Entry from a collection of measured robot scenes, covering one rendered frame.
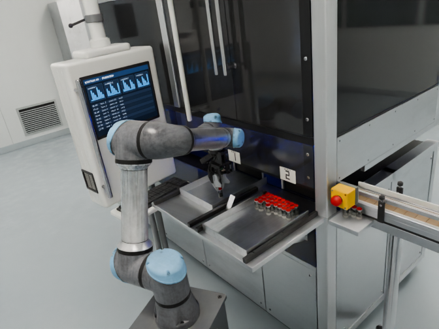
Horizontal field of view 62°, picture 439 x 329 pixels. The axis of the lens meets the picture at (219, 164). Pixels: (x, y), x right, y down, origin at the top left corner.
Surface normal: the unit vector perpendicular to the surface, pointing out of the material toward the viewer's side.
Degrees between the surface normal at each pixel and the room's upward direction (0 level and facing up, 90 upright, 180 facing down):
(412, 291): 0
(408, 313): 0
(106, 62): 90
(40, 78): 90
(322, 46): 90
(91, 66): 90
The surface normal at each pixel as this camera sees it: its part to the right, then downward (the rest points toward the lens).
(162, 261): -0.01, -0.88
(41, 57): 0.63, 0.24
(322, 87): -0.77, 0.35
